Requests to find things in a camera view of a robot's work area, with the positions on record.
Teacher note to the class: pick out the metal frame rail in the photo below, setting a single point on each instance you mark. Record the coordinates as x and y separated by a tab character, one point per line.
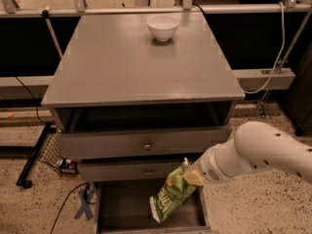
97	7

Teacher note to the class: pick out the small can in basket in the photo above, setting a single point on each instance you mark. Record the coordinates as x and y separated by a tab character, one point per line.
67	165

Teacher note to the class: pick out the green jalapeno chip bag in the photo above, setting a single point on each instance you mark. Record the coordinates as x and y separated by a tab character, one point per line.
172	194

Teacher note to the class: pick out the grey drawer cabinet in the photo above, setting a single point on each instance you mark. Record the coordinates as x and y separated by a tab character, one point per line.
116	77

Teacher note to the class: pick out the bottom grey open drawer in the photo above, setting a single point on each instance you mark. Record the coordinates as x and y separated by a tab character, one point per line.
123	208

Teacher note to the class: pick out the black wire mesh basket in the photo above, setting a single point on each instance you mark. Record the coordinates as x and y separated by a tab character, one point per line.
47	151

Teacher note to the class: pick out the white ceramic bowl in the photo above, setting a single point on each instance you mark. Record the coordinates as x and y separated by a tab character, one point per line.
162	27

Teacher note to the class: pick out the top grey drawer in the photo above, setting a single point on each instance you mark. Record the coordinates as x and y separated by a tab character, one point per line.
141	143

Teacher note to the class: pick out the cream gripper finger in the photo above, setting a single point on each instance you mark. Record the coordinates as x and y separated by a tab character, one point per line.
194	178

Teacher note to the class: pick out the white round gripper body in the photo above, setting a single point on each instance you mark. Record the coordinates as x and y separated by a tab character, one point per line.
208	167

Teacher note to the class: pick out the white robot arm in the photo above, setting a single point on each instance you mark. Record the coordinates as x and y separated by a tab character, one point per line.
254	148

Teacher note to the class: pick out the middle grey drawer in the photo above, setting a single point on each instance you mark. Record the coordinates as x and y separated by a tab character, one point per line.
128	170

